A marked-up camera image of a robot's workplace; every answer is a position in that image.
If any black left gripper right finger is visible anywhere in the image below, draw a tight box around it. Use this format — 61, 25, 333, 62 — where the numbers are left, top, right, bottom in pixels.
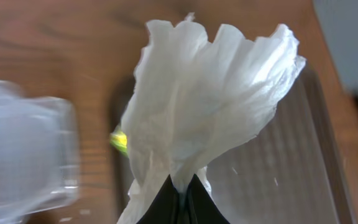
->
185, 174, 229, 224

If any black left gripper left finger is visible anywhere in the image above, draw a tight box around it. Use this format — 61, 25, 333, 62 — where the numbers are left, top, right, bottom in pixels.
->
137, 175, 180, 224

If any green yellow snack wrapper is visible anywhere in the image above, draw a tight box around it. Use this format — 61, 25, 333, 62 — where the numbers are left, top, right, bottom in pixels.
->
109, 125, 128, 157

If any white napkin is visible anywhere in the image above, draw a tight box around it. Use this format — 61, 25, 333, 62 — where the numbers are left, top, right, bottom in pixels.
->
119, 17, 306, 223

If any brown serving tray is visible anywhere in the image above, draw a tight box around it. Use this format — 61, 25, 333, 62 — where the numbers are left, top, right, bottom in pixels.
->
109, 67, 357, 224

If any clear plastic bin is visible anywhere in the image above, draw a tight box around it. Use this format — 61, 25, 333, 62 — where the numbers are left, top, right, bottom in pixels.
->
0, 80, 80, 223

